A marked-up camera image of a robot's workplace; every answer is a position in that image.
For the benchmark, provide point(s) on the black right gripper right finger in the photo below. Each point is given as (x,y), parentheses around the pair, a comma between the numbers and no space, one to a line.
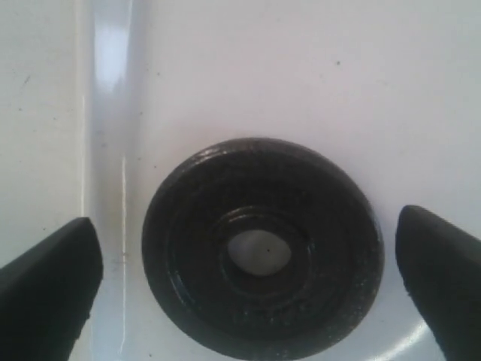
(440,267)

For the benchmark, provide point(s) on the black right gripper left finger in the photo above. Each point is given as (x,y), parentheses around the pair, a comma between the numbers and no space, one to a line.
(47,293)

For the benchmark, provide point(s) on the black weight plate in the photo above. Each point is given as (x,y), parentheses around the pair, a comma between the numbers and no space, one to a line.
(291,191)

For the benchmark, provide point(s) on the white rectangular tray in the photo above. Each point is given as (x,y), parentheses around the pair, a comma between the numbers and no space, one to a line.
(387,90)

